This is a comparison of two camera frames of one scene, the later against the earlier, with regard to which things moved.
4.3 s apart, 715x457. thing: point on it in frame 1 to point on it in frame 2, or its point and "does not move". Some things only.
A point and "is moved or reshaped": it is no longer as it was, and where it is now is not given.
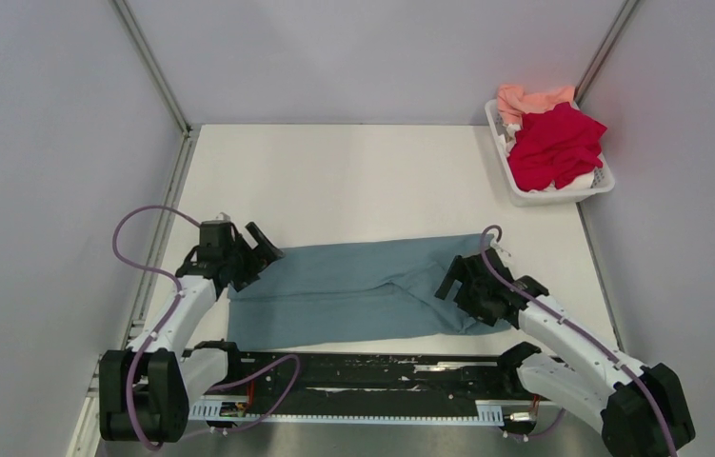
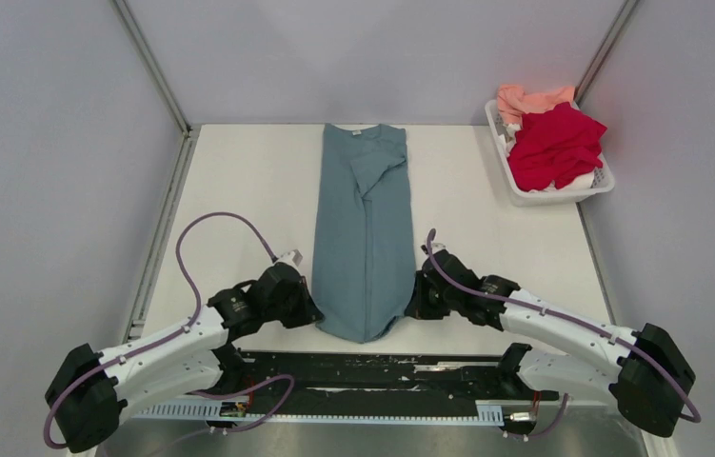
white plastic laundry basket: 603,181 does not move
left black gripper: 264,248 to 308,311
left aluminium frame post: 153,65 does not move
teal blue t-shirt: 350,293 is moved or reshaped
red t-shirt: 559,146 does not move
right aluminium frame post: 605,48 does not move
